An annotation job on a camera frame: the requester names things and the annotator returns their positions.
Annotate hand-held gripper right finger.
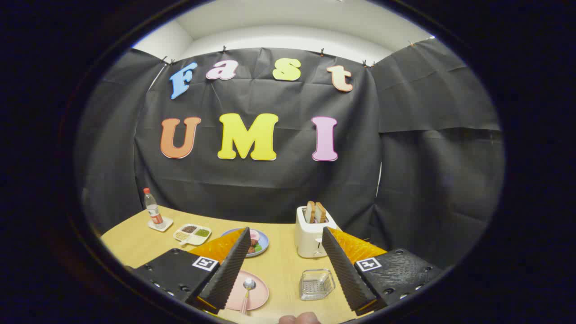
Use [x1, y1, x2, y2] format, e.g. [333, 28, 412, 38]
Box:
[321, 226, 445, 316]

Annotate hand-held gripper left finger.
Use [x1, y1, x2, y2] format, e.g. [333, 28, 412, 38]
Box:
[133, 226, 252, 315]

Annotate spoon with red checkered handle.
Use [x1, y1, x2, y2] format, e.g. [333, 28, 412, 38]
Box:
[241, 278, 257, 314]

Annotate pink plate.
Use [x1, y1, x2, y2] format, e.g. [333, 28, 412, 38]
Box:
[225, 270, 270, 311]

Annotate blue plate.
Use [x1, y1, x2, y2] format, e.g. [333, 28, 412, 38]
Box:
[220, 228, 270, 257]

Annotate white toaster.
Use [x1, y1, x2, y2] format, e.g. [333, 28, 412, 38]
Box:
[295, 206, 338, 259]

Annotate white divided seasoning tray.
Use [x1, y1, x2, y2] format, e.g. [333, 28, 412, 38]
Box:
[173, 224, 212, 247]

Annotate white square coaster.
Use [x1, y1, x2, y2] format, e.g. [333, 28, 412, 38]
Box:
[148, 216, 174, 232]

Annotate clear bottle with red label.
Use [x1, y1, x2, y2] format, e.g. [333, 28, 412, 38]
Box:
[143, 188, 164, 225]

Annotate metal wire cutlery basket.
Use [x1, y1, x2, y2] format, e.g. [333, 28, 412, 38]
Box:
[300, 269, 336, 301]

